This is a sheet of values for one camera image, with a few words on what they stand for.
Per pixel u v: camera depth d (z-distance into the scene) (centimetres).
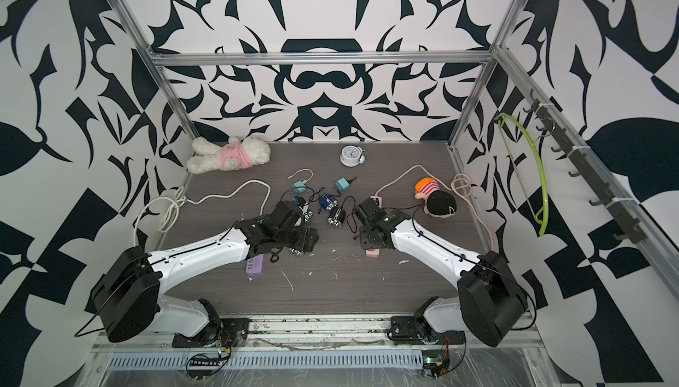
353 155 111
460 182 111
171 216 98
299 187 103
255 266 83
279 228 64
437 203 95
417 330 66
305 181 105
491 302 42
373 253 87
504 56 86
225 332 72
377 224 61
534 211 71
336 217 94
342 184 105
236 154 105
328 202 99
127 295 42
